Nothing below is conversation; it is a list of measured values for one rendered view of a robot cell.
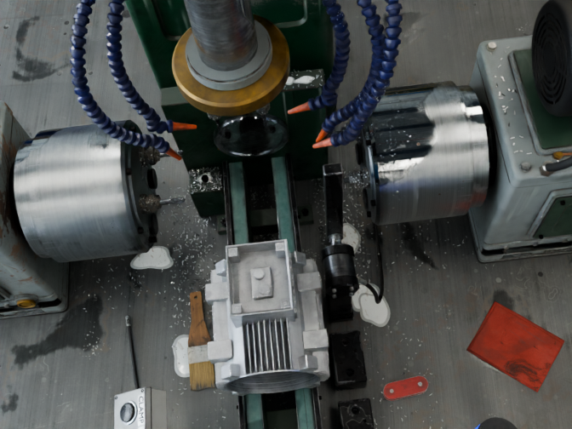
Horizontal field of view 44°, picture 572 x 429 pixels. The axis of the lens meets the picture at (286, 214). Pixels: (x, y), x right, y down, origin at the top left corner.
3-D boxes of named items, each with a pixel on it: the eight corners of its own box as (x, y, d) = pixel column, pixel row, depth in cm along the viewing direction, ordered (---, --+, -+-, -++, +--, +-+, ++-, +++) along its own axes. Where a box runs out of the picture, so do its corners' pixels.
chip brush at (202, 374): (184, 294, 148) (183, 293, 147) (208, 290, 148) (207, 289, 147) (191, 392, 139) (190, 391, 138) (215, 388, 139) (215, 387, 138)
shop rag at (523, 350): (466, 350, 139) (466, 349, 138) (494, 300, 143) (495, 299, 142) (537, 392, 134) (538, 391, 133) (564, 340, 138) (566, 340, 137)
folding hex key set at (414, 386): (385, 403, 135) (386, 401, 134) (380, 386, 137) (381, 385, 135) (429, 391, 136) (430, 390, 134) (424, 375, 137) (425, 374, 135)
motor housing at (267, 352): (219, 294, 135) (201, 256, 118) (318, 283, 134) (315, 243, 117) (225, 400, 126) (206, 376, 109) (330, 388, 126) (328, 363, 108)
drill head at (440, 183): (316, 142, 148) (311, 69, 126) (511, 118, 147) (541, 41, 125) (330, 251, 137) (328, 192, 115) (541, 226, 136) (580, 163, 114)
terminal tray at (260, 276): (229, 262, 121) (223, 245, 114) (291, 254, 121) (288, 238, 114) (233, 329, 116) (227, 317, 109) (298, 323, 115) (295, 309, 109)
